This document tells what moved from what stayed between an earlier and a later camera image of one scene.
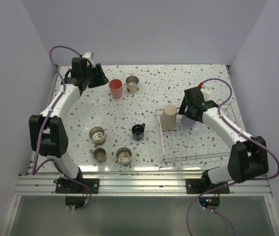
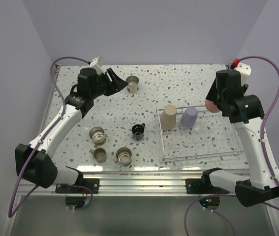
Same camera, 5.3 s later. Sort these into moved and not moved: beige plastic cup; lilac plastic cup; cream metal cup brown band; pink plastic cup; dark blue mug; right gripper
Moved: right gripper; pink plastic cup
Not moved: lilac plastic cup; cream metal cup brown band; beige plastic cup; dark blue mug
